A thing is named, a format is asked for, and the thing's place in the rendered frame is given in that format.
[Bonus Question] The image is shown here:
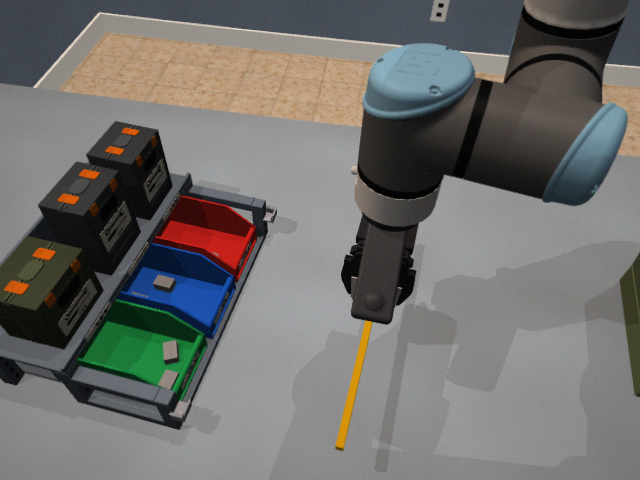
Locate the green open bin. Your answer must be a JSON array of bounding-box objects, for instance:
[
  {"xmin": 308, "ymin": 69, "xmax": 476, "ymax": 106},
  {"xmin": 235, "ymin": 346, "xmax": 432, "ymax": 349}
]
[{"xmin": 77, "ymin": 299, "xmax": 204, "ymax": 401}]

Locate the yellow bar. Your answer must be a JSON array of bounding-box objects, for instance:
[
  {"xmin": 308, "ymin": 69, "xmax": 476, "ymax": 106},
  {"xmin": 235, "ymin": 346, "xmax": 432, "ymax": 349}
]
[{"xmin": 335, "ymin": 321, "xmax": 373, "ymax": 451}]

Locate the red bin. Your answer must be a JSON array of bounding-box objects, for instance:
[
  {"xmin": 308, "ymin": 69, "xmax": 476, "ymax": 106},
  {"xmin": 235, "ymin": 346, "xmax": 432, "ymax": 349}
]
[{"xmin": 152, "ymin": 196, "xmax": 254, "ymax": 282}]

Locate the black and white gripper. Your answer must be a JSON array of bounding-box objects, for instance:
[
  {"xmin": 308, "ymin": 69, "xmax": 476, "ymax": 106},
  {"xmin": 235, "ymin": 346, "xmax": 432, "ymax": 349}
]
[{"xmin": 341, "ymin": 211, "xmax": 419, "ymax": 308}]

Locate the grey metal bin rack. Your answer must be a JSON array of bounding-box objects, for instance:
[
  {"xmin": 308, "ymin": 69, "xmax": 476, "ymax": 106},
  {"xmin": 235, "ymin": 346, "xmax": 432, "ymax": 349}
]
[{"xmin": 0, "ymin": 173, "xmax": 277, "ymax": 430}]

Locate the blue open bin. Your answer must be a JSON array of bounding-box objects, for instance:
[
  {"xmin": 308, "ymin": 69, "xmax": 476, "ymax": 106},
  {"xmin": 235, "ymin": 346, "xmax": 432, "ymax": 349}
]
[{"xmin": 116, "ymin": 243, "xmax": 233, "ymax": 339}]

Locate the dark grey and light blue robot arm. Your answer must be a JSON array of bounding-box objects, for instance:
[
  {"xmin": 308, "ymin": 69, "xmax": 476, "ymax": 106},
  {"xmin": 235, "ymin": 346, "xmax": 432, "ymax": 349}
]
[{"xmin": 351, "ymin": 0, "xmax": 629, "ymax": 325}]

